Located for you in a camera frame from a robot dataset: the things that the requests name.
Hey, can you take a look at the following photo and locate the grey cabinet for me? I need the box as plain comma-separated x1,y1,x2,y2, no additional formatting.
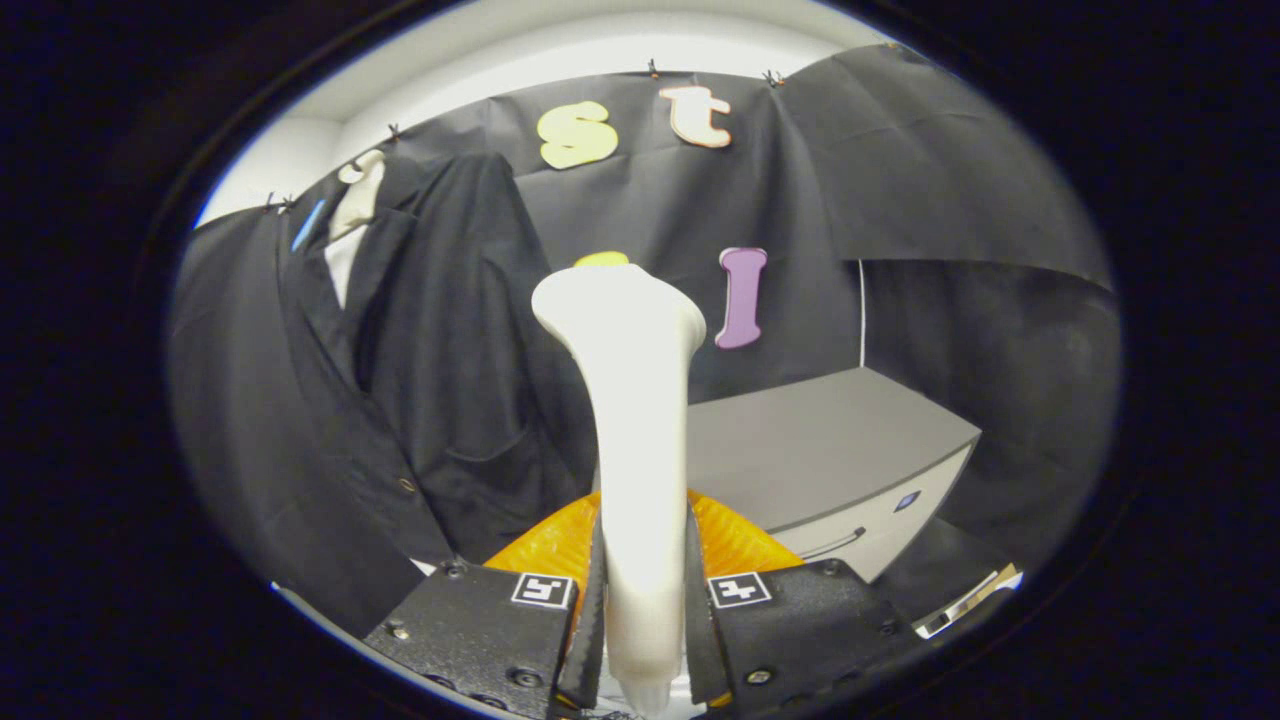
685,366,983,584

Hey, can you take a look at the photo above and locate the black cabinet drawer handle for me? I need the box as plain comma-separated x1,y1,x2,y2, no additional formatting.
797,527,867,561

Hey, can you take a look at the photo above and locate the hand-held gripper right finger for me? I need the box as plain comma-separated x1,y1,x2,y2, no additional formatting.
683,488,926,716

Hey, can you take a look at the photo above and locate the white garment steamer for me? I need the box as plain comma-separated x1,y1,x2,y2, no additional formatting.
530,262,708,719

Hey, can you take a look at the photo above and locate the black backdrop cloth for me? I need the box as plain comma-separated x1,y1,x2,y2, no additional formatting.
168,42,1121,641

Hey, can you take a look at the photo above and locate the row of black cloth clips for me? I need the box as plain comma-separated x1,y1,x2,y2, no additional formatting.
265,60,786,216

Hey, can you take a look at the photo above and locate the white shirt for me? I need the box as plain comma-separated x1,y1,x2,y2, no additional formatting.
322,225,441,578

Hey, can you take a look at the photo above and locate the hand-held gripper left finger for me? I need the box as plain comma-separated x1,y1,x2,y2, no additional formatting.
362,490,608,720

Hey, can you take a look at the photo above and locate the black suit jacket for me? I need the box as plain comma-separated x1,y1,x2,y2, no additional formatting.
190,150,601,601

